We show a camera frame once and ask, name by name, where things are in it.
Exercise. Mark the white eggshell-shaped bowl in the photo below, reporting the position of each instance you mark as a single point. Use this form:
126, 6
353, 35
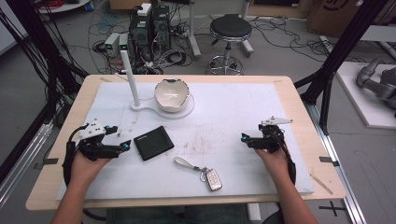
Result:
171, 95

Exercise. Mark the black round stool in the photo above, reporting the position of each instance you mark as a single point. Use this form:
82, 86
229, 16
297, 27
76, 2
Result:
231, 28

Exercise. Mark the white table leg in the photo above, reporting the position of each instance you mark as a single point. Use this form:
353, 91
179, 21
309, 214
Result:
193, 34

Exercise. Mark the black tape cross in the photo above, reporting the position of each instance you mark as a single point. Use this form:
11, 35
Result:
332, 208

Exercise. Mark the aluminium rail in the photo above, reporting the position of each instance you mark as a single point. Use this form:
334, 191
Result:
339, 174
21, 161

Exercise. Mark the black wallet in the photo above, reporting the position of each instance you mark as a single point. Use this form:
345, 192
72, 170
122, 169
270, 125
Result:
154, 143

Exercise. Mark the black tape strip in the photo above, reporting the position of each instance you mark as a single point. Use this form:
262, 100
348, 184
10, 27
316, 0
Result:
46, 161
328, 160

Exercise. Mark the person's right hand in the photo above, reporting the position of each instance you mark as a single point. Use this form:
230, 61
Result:
275, 165

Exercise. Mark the black computer tower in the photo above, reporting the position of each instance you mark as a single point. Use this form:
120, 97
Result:
140, 35
161, 26

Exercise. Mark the thin wooden stick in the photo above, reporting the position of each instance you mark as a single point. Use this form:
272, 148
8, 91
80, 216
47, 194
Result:
322, 184

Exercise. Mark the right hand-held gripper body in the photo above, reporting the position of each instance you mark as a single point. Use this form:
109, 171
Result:
272, 137

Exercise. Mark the person's left hand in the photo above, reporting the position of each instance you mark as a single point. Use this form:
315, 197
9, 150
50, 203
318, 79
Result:
85, 168

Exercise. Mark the white foam mat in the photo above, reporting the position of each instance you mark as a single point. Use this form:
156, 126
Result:
224, 124

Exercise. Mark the white box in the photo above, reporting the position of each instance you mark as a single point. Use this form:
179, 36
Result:
144, 9

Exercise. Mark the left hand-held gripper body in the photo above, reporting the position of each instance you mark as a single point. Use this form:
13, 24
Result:
90, 146

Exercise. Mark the white board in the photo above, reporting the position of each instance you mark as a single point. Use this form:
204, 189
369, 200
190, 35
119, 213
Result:
361, 105

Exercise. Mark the small grey device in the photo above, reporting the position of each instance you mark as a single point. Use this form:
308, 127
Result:
111, 43
124, 42

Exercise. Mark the cardboard box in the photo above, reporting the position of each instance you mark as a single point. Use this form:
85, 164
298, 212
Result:
336, 15

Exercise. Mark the white stand with pole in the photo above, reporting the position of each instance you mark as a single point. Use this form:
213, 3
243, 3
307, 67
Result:
132, 81

